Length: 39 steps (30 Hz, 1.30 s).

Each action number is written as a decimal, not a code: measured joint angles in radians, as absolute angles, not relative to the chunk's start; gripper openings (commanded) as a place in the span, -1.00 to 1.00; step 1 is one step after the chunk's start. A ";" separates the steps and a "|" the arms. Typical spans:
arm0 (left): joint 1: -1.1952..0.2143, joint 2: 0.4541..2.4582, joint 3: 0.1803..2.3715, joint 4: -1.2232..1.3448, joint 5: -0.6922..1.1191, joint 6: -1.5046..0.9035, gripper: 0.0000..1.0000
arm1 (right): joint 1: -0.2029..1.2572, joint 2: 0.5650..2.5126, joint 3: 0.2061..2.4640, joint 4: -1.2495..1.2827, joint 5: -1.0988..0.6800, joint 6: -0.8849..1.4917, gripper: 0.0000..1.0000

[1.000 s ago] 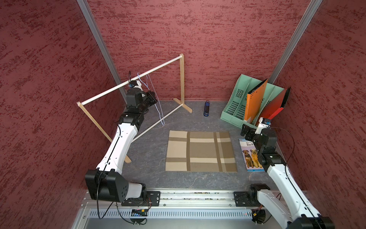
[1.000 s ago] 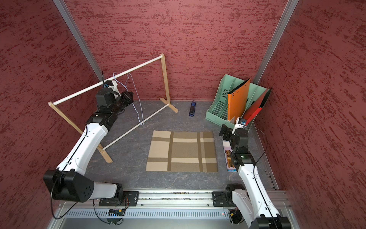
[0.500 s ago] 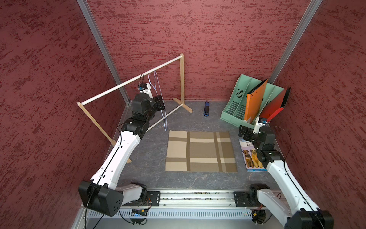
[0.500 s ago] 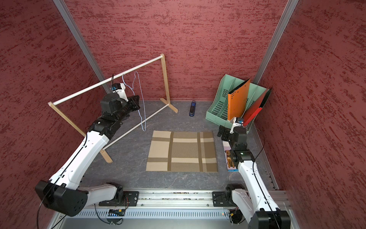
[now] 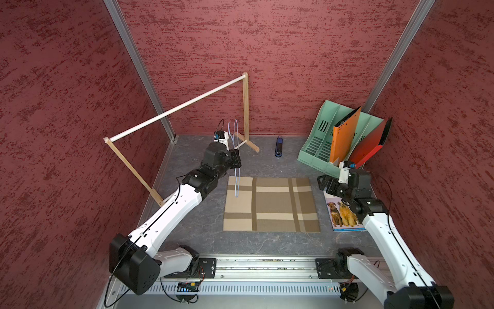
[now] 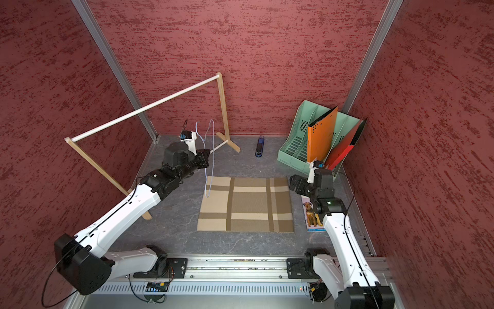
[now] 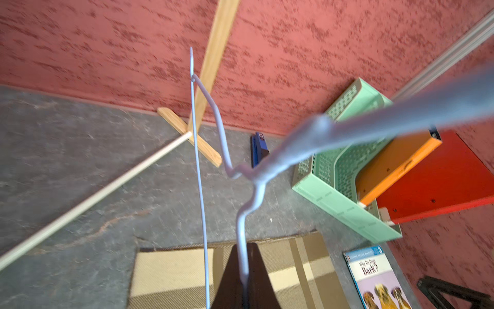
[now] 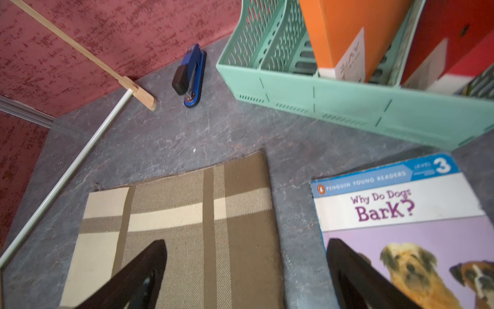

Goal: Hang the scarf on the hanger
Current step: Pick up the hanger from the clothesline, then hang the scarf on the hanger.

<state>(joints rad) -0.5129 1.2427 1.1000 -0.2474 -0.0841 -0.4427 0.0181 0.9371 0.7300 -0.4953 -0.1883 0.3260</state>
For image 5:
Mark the light blue wire hanger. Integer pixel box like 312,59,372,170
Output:
228,119,241,198

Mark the beige plaid scarf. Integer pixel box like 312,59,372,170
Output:
223,176,320,233

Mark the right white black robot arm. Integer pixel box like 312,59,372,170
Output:
317,167,455,308

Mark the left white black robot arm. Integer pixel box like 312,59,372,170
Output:
109,142,241,296

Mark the dog picture book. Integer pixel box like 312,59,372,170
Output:
324,192,365,233

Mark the red folder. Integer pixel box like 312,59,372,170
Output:
348,118,393,168

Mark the green file organizer tray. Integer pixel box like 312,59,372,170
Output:
298,100,386,178

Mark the orange folder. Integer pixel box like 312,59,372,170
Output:
329,106,361,166

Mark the dark blue small bottle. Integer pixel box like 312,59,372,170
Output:
275,136,283,158

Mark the wooden clothes rack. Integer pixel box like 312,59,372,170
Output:
103,71,261,207

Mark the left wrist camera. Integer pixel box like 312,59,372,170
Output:
214,130,230,150

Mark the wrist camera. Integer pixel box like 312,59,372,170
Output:
214,130,230,150
338,161,356,184

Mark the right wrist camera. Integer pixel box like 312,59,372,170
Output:
338,161,356,184

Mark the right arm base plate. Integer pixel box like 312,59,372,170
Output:
315,256,361,282

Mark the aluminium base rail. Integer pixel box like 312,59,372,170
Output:
200,254,333,283

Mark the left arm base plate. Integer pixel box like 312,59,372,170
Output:
165,257,217,279

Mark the left aluminium corner post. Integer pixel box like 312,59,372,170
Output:
103,0,179,144

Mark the aluminium corner post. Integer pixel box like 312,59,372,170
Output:
103,0,179,144
362,0,436,113

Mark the right aluminium corner post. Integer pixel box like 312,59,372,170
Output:
362,0,436,113

